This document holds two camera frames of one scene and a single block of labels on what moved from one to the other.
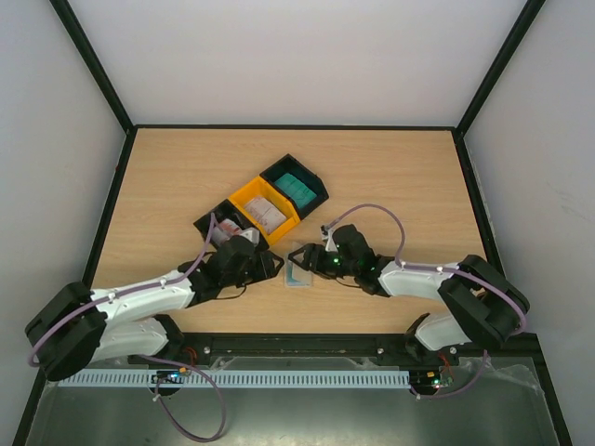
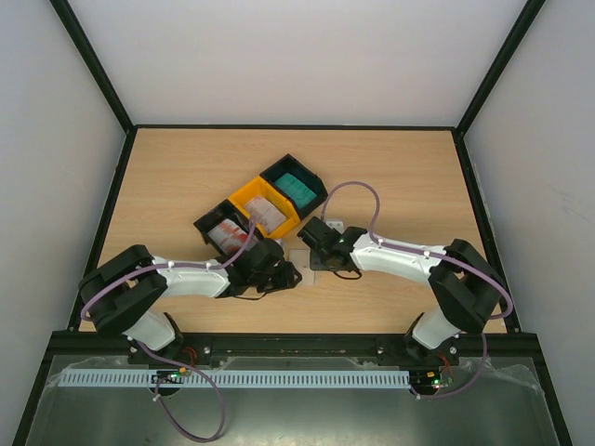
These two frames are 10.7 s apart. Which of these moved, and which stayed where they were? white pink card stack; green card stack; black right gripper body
Moved: black right gripper body
Stayed: white pink card stack; green card stack
